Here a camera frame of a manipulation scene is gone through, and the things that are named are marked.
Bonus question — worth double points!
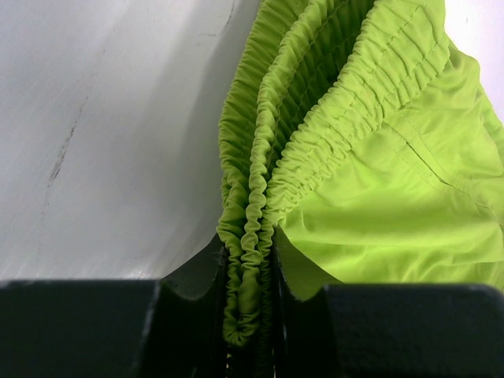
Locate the lime green shorts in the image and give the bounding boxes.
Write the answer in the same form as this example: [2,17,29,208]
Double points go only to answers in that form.
[217,1,503,349]

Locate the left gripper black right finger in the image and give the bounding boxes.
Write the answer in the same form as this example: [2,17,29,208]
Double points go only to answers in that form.
[272,230,503,377]

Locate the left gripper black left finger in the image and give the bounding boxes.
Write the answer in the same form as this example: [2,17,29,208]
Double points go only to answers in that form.
[1,238,227,377]

